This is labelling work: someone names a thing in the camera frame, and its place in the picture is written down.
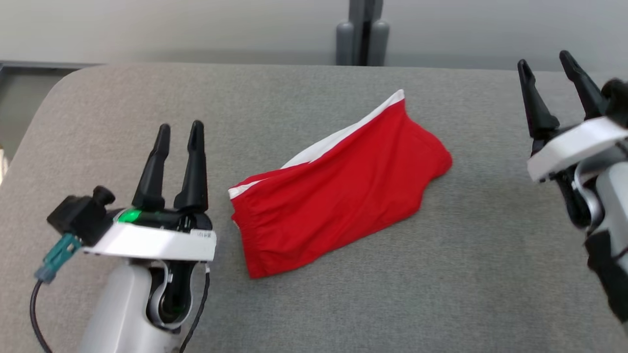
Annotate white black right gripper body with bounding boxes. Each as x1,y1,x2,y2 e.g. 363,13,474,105
527,117,628,183

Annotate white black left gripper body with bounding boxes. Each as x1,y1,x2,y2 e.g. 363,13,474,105
82,208,218,262

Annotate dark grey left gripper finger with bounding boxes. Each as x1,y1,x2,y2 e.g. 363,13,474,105
173,120,209,214
131,123,172,213

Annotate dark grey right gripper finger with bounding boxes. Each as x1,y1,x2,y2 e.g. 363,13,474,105
517,58,560,141
559,50,609,122

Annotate red shorts with white trim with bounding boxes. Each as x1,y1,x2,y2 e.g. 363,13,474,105
228,89,453,279

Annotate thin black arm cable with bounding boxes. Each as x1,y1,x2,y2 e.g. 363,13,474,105
178,264,212,353

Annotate black cable with teal connector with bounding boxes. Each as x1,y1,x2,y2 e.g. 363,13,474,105
29,232,84,353

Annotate grey wall base strip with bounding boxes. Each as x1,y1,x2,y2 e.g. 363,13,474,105
0,61,102,70

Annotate grey metal partition post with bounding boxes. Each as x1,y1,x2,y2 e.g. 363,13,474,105
336,0,391,67

